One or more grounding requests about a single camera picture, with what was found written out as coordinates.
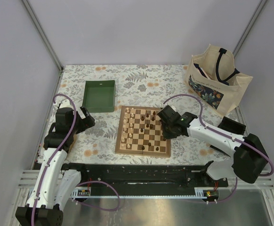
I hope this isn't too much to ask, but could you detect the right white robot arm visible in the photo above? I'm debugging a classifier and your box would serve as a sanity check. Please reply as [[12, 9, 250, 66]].
[[158, 105, 267, 186]]

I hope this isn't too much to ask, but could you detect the green rectangular tray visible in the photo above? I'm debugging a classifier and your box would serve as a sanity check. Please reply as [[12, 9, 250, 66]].
[[82, 80, 116, 113]]

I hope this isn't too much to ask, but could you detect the beige floral tote bag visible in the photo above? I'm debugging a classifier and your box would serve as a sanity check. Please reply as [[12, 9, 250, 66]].
[[184, 44, 253, 116]]

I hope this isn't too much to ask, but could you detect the purple cable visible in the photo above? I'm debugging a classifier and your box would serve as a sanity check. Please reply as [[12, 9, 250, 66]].
[[163, 94, 274, 204], [29, 94, 121, 226]]

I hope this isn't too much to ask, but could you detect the black rectangular tray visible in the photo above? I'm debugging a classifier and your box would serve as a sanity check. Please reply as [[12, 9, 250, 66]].
[[218, 117, 246, 135]]

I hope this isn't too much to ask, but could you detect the floral patterned table mat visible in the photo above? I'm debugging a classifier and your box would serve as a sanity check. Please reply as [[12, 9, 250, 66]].
[[58, 65, 227, 165]]

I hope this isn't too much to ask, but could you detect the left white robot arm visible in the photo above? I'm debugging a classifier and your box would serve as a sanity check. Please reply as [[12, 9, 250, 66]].
[[15, 100, 95, 226]]

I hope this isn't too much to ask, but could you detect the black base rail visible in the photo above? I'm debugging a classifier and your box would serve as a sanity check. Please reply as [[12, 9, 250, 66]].
[[57, 163, 228, 197]]

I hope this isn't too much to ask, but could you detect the wooden chess board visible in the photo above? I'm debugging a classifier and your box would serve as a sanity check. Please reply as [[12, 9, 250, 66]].
[[115, 106, 171, 158]]

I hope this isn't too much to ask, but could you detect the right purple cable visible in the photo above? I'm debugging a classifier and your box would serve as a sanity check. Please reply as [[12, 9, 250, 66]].
[[163, 94, 274, 204]]

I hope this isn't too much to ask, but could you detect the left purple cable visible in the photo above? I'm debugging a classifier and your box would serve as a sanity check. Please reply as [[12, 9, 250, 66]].
[[29, 94, 121, 226]]

